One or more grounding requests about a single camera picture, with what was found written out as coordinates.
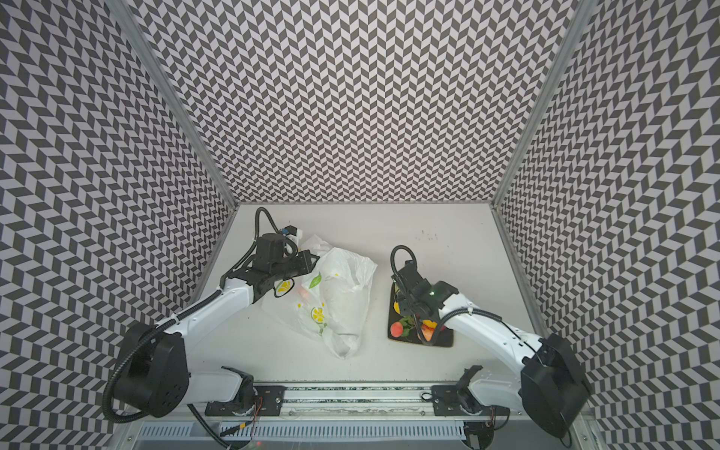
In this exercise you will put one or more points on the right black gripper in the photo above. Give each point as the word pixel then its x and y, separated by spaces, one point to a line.
pixel 404 306

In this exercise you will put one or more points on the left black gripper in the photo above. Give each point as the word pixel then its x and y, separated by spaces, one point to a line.
pixel 305 256

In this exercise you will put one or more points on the orange peach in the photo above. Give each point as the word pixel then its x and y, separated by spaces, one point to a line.
pixel 427 333

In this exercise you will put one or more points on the red strawberry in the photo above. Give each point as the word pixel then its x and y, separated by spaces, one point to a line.
pixel 396 330

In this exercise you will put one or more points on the white plastic bag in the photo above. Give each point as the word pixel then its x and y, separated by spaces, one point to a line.
pixel 331 303

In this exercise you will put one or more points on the yellow lemon with leaves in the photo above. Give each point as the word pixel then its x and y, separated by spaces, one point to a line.
pixel 408 323

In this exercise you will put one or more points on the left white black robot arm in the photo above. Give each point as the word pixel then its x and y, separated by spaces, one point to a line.
pixel 151 375

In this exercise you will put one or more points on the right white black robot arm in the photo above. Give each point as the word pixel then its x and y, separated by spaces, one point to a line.
pixel 544 377

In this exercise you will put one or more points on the black square tray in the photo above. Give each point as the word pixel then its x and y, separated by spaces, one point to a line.
pixel 445 337

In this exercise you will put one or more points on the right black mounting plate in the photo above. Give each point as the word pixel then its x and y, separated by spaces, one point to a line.
pixel 448 400

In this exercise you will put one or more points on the black mounting plate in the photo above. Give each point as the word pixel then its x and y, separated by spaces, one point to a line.
pixel 259 400
pixel 448 400

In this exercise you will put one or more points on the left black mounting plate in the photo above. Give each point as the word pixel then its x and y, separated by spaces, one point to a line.
pixel 259 400

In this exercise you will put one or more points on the white vent grille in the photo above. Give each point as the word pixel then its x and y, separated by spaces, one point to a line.
pixel 351 431

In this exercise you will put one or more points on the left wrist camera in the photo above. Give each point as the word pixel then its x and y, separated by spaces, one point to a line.
pixel 293 233

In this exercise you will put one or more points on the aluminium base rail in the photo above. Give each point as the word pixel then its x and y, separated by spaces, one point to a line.
pixel 391 400

